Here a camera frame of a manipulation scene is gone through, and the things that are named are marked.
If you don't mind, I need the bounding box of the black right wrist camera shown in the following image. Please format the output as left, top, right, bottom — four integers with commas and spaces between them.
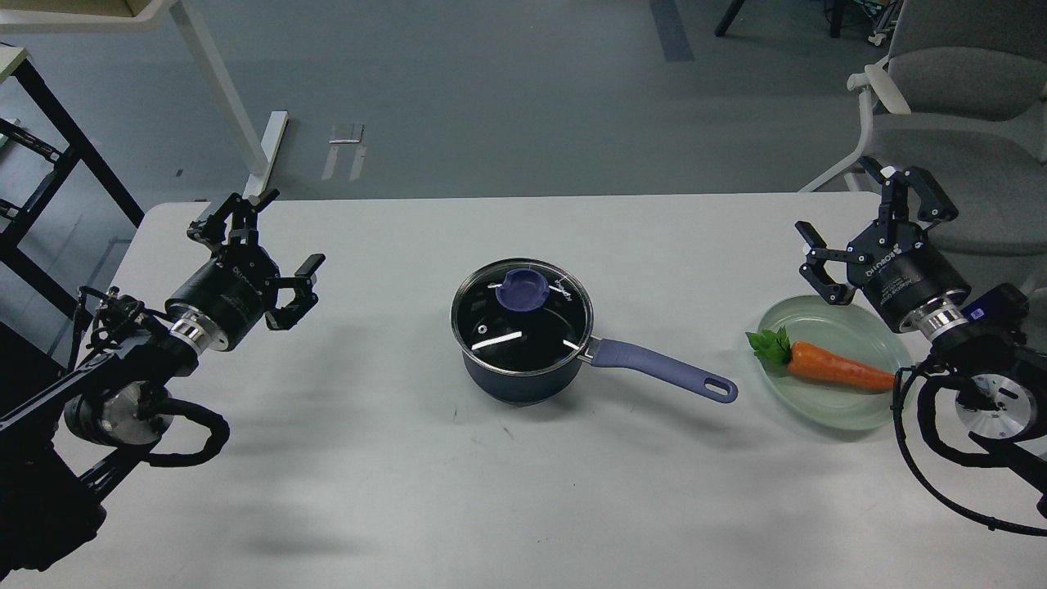
961, 282, 1031, 331

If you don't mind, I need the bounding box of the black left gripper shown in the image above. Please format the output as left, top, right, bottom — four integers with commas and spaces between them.
164, 189, 326, 352

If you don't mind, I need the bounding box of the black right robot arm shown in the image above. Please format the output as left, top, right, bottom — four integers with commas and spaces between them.
796, 156, 1045, 537

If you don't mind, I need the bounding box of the grey office chair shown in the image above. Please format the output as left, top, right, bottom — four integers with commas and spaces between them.
807, 1, 1046, 256

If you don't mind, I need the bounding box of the pale green glass plate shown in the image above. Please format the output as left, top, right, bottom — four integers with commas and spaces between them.
756, 295, 912, 431

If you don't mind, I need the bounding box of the glass lid with blue knob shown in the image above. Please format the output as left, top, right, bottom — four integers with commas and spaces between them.
450, 258, 594, 373

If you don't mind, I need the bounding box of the black metal rack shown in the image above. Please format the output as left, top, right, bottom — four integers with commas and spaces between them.
1, 45, 144, 318

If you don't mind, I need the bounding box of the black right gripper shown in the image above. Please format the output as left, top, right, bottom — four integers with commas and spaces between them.
795, 156, 972, 333

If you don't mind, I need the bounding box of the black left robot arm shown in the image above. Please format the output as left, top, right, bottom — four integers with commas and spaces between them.
1, 189, 325, 575

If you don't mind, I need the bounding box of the orange toy carrot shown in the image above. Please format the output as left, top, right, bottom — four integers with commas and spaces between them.
744, 327, 895, 392

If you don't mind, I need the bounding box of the blue saucepan with handle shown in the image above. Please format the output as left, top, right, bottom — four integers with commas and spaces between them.
456, 332, 738, 406

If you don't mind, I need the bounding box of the white desk with leg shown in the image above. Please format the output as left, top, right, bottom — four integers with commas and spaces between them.
0, 0, 290, 202

